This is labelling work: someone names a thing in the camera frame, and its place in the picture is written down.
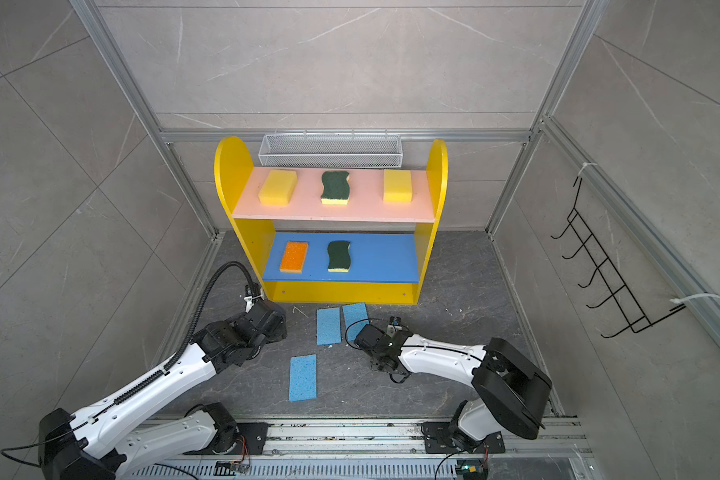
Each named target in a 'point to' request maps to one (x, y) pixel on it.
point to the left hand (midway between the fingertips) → (272, 315)
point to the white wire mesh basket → (300, 149)
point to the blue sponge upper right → (355, 316)
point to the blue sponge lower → (303, 378)
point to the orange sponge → (293, 257)
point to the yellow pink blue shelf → (384, 267)
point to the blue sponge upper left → (328, 326)
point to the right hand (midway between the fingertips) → (385, 359)
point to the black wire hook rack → (635, 315)
